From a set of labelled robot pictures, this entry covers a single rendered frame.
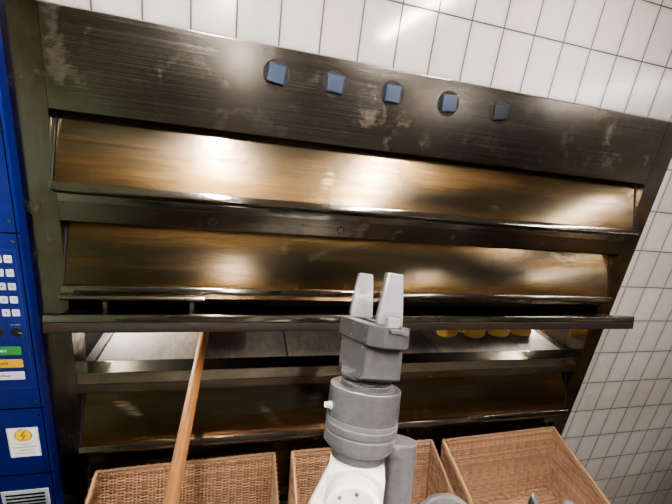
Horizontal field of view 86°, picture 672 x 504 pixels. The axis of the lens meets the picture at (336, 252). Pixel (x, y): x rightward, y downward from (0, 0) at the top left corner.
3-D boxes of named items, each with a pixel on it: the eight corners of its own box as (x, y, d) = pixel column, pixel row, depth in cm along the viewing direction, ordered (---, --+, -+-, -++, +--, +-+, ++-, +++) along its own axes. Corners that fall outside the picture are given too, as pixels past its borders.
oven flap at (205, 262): (68, 291, 95) (72, 214, 95) (601, 300, 141) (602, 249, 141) (59, 292, 90) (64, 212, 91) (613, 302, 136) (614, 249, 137)
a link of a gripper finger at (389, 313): (404, 275, 44) (398, 327, 43) (380, 271, 43) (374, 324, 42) (411, 275, 42) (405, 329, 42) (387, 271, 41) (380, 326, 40)
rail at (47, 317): (41, 323, 83) (46, 320, 85) (634, 322, 129) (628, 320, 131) (41, 314, 83) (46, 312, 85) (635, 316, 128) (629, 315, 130)
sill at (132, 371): (85, 372, 110) (84, 361, 109) (564, 357, 156) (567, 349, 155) (77, 385, 105) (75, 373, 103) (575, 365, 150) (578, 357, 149)
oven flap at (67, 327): (41, 333, 83) (79, 309, 102) (633, 329, 129) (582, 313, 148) (41, 323, 83) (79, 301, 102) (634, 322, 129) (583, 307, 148)
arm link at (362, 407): (382, 319, 53) (373, 402, 52) (320, 312, 50) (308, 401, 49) (432, 332, 42) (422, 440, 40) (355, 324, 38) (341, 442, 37)
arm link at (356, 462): (329, 401, 50) (318, 489, 48) (321, 431, 39) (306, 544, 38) (413, 414, 49) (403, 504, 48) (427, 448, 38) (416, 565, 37)
